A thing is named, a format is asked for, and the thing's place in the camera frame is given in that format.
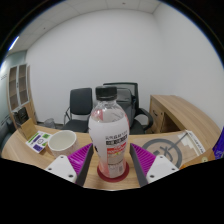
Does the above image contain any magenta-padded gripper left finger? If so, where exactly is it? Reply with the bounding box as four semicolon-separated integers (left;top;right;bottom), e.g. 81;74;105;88
44;143;94;187

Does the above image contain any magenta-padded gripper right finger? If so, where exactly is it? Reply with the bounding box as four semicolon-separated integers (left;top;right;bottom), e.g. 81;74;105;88
129;143;180;188

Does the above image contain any clear drink bottle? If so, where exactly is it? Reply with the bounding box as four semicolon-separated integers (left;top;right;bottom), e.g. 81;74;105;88
87;85;130;179

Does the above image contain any white mug with orange pattern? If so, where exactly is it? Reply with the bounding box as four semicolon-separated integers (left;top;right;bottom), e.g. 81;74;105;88
47;129;80;159

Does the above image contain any sheet with grey circle print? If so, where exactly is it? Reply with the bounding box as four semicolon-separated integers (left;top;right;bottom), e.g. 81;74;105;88
134;129;208;169

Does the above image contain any green and purple sticker sheet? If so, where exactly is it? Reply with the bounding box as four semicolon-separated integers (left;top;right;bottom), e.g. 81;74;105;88
25;130;53;154

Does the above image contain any black office chair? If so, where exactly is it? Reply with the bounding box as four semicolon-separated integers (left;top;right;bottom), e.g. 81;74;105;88
61;87;94;133

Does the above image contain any brown cardboard box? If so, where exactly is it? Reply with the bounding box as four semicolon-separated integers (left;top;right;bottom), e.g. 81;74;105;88
20;117;38;140

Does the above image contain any grey mesh office chair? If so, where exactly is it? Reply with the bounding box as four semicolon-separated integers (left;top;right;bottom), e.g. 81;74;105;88
103;81;154;135

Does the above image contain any wooden side desk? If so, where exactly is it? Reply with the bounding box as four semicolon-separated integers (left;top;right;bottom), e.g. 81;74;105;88
148;94;222;148

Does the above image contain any black sofa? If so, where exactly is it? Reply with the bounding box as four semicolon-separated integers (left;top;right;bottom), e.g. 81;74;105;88
0;118;16;151

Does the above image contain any purple package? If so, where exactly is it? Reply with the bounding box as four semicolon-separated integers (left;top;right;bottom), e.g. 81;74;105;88
213;126;224;160

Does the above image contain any wooden shelf cabinet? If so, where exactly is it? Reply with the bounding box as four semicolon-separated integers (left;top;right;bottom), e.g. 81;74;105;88
6;63;38;129

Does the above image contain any ceiling light panel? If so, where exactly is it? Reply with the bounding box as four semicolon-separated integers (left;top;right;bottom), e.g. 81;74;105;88
8;35;20;52

